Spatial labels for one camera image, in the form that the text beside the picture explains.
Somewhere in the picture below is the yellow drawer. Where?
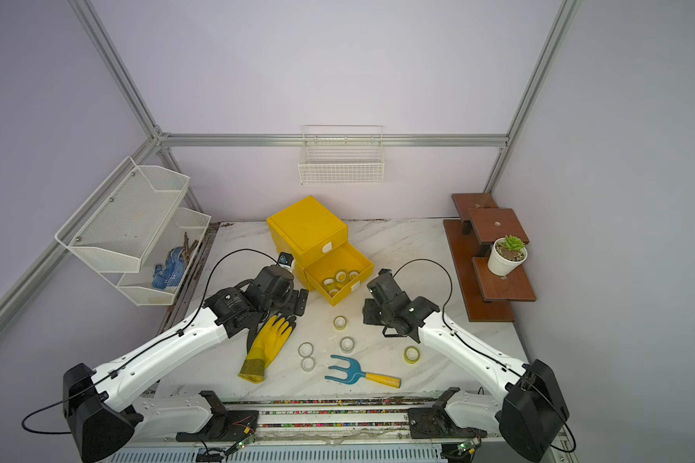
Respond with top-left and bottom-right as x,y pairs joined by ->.
305,242 -> 375,306

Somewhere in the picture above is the clear tape roll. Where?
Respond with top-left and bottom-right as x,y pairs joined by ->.
340,337 -> 355,354
300,357 -> 317,372
298,341 -> 314,358

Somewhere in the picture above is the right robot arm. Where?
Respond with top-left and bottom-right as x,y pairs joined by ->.
362,269 -> 570,462

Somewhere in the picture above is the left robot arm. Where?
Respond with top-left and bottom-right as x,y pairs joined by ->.
63,264 -> 309,462

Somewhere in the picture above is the yellow drawer cabinet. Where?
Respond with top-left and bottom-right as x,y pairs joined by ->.
266,196 -> 349,286

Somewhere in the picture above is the yellow black work glove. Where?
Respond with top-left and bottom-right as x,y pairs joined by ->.
237,316 -> 297,384

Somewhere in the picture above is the blue garden fork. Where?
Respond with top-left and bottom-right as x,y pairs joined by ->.
324,355 -> 402,389

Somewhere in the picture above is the blue item in rack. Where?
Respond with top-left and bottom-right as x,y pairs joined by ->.
152,247 -> 186,289

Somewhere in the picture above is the brown wooden step shelf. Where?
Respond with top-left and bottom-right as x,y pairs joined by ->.
443,193 -> 537,322

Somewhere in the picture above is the white potted succulent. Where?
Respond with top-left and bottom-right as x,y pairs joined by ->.
488,235 -> 528,277

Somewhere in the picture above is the white mesh two-tier rack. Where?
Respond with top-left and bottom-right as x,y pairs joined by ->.
55,157 -> 210,306

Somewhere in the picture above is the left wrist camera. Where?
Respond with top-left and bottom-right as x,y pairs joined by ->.
277,252 -> 295,272

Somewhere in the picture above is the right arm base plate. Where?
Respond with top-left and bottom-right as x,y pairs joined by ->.
407,407 -> 488,439

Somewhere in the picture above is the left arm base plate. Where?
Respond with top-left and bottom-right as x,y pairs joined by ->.
176,410 -> 260,443

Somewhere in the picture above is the white wire wall basket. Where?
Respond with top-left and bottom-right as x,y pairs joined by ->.
298,125 -> 385,185

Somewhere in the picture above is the aluminium frame rail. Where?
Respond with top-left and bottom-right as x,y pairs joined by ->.
158,133 -> 509,148

